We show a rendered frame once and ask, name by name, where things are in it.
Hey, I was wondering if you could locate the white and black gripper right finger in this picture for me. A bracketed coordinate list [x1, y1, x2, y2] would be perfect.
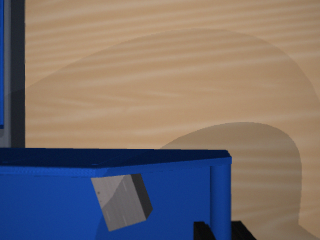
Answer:
[231, 221, 256, 240]

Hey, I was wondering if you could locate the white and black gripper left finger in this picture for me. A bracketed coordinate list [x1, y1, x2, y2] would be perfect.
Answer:
[193, 221, 216, 240]

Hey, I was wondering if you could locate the grey shelf rack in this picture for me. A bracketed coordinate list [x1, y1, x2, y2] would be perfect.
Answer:
[0, 0, 25, 148]

